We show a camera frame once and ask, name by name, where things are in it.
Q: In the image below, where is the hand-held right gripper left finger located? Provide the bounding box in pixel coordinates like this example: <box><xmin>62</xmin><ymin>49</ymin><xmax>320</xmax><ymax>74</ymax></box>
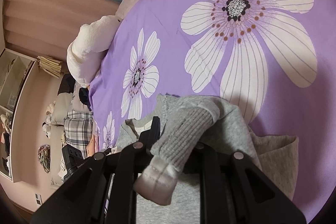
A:
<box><xmin>31</xmin><ymin>116</ymin><xmax>161</xmax><ymax>224</ymax></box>

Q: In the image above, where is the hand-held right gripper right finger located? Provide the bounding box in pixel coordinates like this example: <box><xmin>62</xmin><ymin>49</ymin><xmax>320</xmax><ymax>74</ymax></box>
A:
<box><xmin>184</xmin><ymin>142</ymin><xmax>307</xmax><ymax>224</ymax></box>

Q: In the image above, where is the grey sweatshirt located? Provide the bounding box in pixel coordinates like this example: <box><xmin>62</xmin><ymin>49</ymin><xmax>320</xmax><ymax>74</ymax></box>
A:
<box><xmin>109</xmin><ymin>94</ymin><xmax>300</xmax><ymax>224</ymax></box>

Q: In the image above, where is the orange printed folded garment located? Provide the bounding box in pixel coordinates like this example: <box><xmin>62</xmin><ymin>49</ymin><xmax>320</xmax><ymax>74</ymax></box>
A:
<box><xmin>87</xmin><ymin>135</ymin><xmax>97</xmax><ymax>157</ymax></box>

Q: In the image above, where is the floral cloth bundle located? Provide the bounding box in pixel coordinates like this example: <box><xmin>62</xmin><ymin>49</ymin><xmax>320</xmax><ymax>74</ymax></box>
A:
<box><xmin>38</xmin><ymin>144</ymin><xmax>51</xmax><ymax>173</ymax></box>

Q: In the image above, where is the plaid pillow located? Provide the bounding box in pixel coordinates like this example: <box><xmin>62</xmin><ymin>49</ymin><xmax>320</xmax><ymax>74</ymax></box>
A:
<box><xmin>63</xmin><ymin>110</ymin><xmax>93</xmax><ymax>159</ymax></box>

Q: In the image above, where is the white plush toy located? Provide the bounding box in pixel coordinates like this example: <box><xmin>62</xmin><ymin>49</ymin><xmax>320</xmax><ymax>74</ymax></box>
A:
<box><xmin>42</xmin><ymin>102</ymin><xmax>57</xmax><ymax>139</ymax></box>

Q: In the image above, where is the sage green pillow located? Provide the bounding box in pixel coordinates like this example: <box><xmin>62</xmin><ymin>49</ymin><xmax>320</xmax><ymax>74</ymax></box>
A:
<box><xmin>51</xmin><ymin>94</ymin><xmax>75</xmax><ymax>126</ymax></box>

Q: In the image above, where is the navy cloth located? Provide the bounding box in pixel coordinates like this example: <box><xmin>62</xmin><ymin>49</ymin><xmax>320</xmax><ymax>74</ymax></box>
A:
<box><xmin>78</xmin><ymin>88</ymin><xmax>93</xmax><ymax>111</ymax></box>

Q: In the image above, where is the dark brown cushion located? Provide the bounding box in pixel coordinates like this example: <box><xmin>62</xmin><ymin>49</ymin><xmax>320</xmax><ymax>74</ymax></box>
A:
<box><xmin>58</xmin><ymin>74</ymin><xmax>75</xmax><ymax>94</ymax></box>

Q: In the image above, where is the white cubby shelf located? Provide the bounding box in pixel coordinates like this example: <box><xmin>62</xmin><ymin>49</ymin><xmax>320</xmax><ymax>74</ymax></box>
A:
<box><xmin>0</xmin><ymin>48</ymin><xmax>37</xmax><ymax>183</ymax></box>

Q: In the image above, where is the white fluffy plush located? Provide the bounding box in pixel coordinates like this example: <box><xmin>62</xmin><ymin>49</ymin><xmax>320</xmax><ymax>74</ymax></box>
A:
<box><xmin>66</xmin><ymin>15</ymin><xmax>120</xmax><ymax>88</ymax></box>

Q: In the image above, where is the purple floral blanket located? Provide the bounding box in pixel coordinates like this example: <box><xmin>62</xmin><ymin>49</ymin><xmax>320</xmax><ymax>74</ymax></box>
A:
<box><xmin>88</xmin><ymin>0</ymin><xmax>334</xmax><ymax>224</ymax></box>

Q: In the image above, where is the pink curtain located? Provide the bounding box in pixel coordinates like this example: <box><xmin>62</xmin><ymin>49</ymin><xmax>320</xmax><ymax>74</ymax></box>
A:
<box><xmin>0</xmin><ymin>0</ymin><xmax>126</xmax><ymax>62</ymax></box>

